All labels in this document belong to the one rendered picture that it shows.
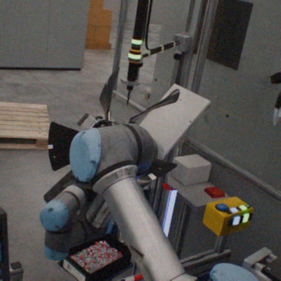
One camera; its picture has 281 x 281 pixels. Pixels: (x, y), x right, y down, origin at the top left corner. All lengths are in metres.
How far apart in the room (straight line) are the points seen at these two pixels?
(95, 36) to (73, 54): 2.38
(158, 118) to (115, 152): 1.04
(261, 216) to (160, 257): 1.27
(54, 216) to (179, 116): 0.91
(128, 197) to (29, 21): 6.31
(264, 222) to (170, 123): 0.66
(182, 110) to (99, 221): 0.82
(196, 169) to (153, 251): 1.30
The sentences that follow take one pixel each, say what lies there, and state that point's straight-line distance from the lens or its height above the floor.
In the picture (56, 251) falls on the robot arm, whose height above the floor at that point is 1.07.
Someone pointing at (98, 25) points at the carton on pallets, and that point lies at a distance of 9.76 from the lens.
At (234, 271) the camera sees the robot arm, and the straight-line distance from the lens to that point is 1.00.
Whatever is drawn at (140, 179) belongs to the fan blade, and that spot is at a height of 1.17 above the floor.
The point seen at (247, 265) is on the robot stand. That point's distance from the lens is 1.53.
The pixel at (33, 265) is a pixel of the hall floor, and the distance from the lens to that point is 2.88.
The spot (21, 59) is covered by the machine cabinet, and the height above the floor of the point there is 0.19.
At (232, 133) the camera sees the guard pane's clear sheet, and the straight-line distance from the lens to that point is 2.18.
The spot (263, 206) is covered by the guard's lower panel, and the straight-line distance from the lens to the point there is 2.10.
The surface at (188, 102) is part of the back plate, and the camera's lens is 1.92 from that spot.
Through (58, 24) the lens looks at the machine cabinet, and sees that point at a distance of 7.27.
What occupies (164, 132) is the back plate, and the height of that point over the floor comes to 1.19.
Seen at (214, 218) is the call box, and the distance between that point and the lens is 1.61.
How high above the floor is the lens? 1.85
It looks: 22 degrees down
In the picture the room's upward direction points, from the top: 9 degrees clockwise
